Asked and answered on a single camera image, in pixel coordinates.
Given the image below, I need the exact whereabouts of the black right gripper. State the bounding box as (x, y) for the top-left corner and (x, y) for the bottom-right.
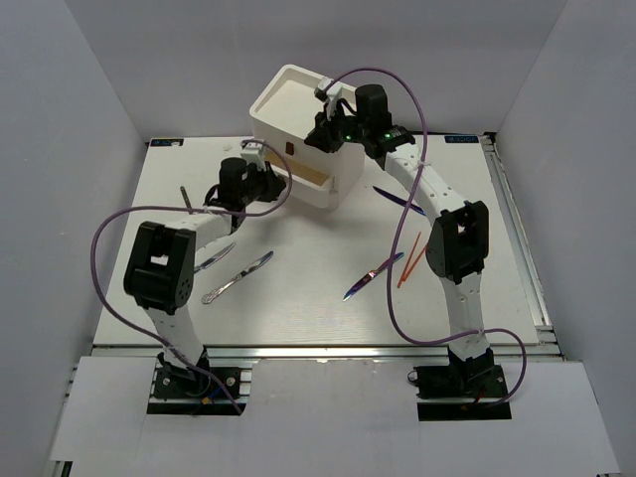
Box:
(303, 103), (367, 156)

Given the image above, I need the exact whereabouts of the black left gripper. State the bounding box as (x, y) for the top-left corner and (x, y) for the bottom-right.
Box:
(238, 161), (286, 206)

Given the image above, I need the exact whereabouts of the white drawer box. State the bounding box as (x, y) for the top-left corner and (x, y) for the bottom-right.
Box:
(248, 64), (367, 210)

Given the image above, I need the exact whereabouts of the rainbow iridescent knife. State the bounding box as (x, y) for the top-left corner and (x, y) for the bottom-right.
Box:
(343, 252), (403, 302)

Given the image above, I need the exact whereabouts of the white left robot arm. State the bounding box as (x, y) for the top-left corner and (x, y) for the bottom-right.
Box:
(123, 157), (286, 397)

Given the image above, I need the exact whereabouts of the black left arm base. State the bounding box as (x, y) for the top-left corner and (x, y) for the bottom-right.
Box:
(147, 353), (249, 416)

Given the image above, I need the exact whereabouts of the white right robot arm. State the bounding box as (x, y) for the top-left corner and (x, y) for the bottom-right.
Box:
(304, 78), (492, 397)

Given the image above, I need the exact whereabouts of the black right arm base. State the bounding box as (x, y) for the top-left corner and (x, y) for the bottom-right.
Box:
(406, 365), (512, 422)

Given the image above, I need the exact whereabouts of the small silver knife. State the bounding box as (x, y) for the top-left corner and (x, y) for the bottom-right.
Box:
(179, 186), (194, 215)

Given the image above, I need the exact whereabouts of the dark blue knife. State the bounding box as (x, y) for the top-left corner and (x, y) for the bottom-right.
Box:
(373, 186), (425, 216)

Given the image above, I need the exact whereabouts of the left black XDOF label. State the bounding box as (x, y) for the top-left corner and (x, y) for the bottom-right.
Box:
(149, 138), (184, 147)

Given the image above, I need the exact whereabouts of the black xdof label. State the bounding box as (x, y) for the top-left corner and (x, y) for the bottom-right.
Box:
(444, 134), (480, 144)
(149, 138), (184, 147)

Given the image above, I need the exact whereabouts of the ornate silver knife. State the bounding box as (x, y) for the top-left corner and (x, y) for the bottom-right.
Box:
(201, 250), (274, 305)

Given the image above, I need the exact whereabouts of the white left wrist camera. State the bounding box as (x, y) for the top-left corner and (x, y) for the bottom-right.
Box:
(240, 140), (266, 171)

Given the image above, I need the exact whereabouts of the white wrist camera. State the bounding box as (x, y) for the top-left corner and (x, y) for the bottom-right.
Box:
(313, 77), (343, 105)
(240, 140), (266, 171)

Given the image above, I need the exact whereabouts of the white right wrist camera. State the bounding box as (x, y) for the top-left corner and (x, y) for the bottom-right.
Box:
(313, 77), (343, 105)

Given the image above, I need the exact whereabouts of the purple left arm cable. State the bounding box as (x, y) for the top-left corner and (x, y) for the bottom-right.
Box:
(89, 141), (294, 416)

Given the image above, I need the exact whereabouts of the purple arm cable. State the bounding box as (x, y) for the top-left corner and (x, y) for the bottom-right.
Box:
(89, 141), (294, 416)
(320, 68), (528, 409)

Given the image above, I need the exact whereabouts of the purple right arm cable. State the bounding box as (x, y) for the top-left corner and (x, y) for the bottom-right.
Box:
(320, 68), (528, 409)

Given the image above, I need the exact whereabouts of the green handled knife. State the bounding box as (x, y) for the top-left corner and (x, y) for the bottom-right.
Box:
(194, 242), (236, 273)

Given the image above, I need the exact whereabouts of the aluminium table frame rail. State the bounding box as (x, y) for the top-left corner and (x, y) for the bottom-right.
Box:
(479, 132), (566, 362)

